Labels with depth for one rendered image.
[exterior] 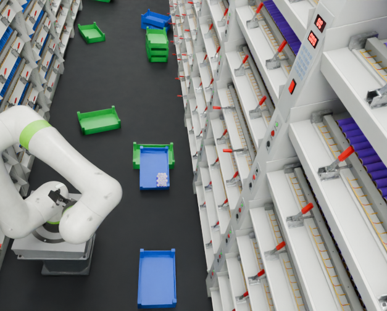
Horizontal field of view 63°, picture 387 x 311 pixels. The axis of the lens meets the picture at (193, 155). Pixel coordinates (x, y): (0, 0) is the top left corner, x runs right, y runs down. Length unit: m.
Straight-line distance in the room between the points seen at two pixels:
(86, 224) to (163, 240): 1.06
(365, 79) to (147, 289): 1.55
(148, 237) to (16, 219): 0.87
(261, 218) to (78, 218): 0.59
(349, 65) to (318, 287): 0.49
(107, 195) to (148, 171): 1.27
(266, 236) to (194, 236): 1.03
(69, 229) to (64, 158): 0.23
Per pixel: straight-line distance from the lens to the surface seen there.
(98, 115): 2.77
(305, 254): 0.85
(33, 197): 1.49
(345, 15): 0.73
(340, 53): 0.74
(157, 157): 2.30
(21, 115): 1.23
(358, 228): 0.69
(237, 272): 1.44
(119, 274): 1.93
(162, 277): 1.92
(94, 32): 3.99
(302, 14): 0.89
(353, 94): 0.64
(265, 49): 1.12
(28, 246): 1.66
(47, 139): 1.15
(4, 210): 1.38
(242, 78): 1.33
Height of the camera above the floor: 1.79
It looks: 47 degrees down
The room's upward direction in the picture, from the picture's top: 11 degrees clockwise
